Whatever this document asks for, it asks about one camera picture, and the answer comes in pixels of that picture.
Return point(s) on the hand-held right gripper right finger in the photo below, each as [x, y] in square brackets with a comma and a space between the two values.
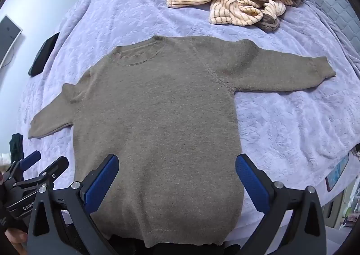
[251, 184]

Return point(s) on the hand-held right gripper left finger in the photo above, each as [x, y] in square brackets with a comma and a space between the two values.
[101, 181]

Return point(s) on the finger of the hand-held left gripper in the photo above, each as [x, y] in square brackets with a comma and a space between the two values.
[30, 158]
[55, 169]

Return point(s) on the brown knit sweater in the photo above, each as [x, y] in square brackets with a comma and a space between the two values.
[166, 136]

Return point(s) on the person's left hand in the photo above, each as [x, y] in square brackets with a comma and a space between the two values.
[14, 239]

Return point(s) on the dark green cloth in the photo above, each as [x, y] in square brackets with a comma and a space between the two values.
[15, 146]

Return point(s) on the lilac embossed fleece blanket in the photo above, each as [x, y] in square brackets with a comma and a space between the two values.
[281, 119]

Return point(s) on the tablet with colourful screen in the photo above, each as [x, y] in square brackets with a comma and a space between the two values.
[337, 173]

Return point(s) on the black flat rectangular device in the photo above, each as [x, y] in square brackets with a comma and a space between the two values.
[42, 55]

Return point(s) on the white-framed monitor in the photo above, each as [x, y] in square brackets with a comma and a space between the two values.
[8, 38]

